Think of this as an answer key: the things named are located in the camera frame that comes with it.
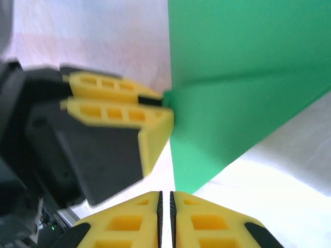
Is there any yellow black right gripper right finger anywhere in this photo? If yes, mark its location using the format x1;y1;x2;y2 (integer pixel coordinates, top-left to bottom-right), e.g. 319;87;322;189
169;190;285;248

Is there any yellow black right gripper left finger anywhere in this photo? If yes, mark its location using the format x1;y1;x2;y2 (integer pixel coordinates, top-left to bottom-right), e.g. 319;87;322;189
51;190;164;248

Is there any green square paper sheet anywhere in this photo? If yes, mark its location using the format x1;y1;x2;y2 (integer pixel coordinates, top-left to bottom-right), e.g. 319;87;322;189
162;0;331;194

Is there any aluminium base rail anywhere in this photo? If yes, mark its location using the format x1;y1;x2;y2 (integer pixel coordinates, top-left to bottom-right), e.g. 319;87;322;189
55;208;78;228

